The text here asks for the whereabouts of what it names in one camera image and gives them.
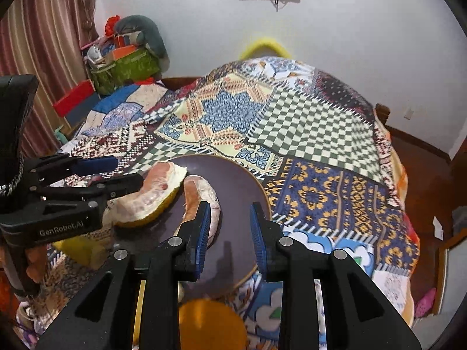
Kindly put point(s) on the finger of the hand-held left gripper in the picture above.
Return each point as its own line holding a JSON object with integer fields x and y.
{"x": 95, "y": 164}
{"x": 120, "y": 186}

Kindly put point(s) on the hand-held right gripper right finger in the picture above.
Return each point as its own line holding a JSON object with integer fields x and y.
{"x": 259, "y": 240}

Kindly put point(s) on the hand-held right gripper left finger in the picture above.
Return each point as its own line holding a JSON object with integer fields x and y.
{"x": 202, "y": 237}

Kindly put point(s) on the pomelo wedge with yellow peel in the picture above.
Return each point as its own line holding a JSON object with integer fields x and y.
{"x": 84, "y": 251}
{"x": 153, "y": 193}

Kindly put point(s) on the peeled pink pomelo segment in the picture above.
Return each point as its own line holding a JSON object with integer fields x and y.
{"x": 200, "y": 189}

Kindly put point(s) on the dark purple plate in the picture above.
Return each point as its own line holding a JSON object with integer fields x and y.
{"x": 233, "y": 189}

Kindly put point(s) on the large orange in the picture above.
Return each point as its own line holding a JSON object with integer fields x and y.
{"x": 211, "y": 324}

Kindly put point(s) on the person's left hand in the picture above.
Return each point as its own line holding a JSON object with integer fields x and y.
{"x": 36, "y": 262}

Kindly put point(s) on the red and blue box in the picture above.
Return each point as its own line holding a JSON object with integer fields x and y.
{"x": 73, "y": 98}

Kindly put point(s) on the green fabric bag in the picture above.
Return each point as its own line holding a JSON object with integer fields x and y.
{"x": 131, "y": 67}

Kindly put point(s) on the orange box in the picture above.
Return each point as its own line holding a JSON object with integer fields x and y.
{"x": 126, "y": 51}

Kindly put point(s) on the patchwork printed blanket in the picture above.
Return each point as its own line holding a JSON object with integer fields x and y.
{"x": 310, "y": 135}

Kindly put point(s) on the grey plush toy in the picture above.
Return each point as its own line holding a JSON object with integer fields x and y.
{"x": 153, "y": 32}

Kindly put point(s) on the striped brown curtain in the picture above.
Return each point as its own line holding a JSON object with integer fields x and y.
{"x": 47, "y": 25}

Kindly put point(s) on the pink slipper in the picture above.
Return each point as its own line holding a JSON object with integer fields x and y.
{"x": 425, "y": 302}

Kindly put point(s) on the white paper scrap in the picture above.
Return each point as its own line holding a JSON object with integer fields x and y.
{"x": 437, "y": 228}

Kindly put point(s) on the white wall socket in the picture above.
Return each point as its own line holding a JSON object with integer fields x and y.
{"x": 409, "y": 113}

